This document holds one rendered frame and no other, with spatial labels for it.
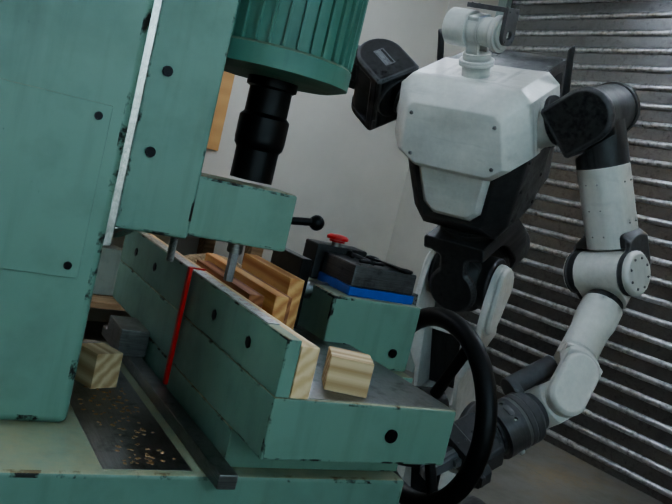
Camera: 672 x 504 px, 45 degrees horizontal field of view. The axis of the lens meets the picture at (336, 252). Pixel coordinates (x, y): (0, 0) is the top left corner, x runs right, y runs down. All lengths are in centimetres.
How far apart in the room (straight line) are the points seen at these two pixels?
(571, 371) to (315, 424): 67
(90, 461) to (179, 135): 34
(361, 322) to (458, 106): 56
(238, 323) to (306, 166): 420
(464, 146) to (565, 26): 336
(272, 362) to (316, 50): 35
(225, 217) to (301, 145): 404
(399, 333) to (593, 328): 46
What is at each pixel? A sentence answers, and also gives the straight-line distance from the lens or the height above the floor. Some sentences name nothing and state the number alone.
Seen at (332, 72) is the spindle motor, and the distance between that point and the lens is 93.
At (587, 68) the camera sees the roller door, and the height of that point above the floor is 193.
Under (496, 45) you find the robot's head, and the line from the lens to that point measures 147.
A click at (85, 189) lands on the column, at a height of 104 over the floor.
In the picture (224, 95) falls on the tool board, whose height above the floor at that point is 136.
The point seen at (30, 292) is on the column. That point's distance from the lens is 83.
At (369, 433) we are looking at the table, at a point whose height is 87.
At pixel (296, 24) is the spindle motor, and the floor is 125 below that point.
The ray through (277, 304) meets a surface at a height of 95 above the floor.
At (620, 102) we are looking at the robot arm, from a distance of 148.
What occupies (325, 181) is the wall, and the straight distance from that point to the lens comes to 510.
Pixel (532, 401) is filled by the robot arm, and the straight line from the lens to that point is 133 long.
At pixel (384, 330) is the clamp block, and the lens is 106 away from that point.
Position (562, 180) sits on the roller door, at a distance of 453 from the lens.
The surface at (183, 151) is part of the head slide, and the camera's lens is 88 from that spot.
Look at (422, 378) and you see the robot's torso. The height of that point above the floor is 72.
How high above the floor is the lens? 111
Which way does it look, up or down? 6 degrees down
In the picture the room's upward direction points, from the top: 14 degrees clockwise
